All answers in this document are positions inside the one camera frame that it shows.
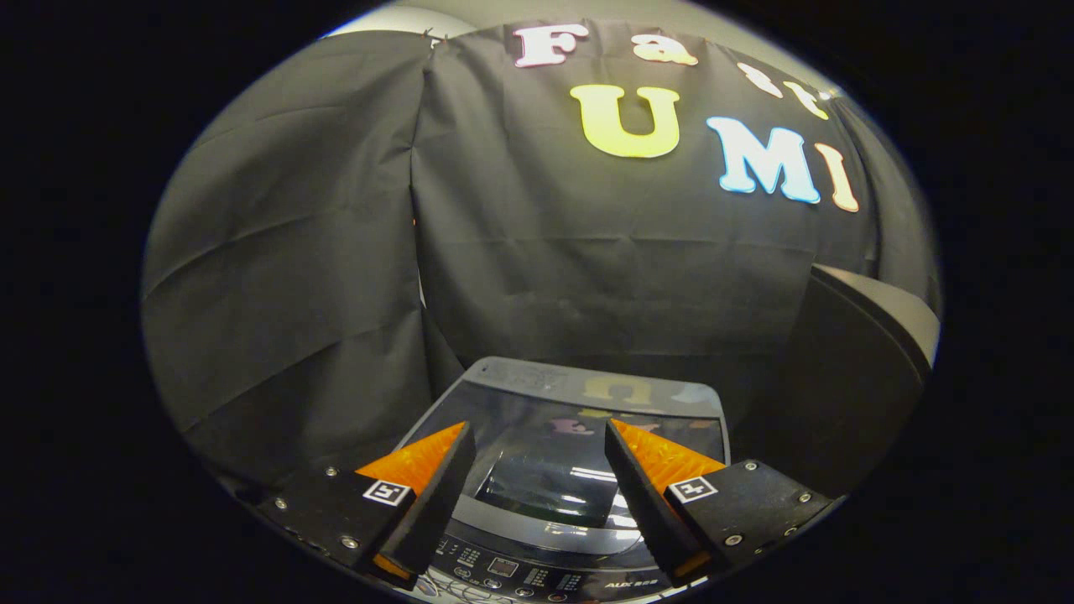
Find beige cabinet with dark top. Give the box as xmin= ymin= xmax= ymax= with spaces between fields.
xmin=738 ymin=264 xmax=939 ymax=500

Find black backdrop cloth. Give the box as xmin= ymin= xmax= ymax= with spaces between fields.
xmin=141 ymin=18 xmax=941 ymax=487

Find dark washing machine lid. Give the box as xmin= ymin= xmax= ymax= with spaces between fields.
xmin=394 ymin=357 xmax=729 ymax=538

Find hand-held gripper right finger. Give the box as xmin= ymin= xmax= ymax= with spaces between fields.
xmin=604 ymin=418 xmax=840 ymax=588

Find grey washing machine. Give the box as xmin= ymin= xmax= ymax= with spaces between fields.
xmin=390 ymin=357 xmax=731 ymax=604

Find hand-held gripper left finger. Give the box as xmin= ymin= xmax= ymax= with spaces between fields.
xmin=252 ymin=421 xmax=476 ymax=591

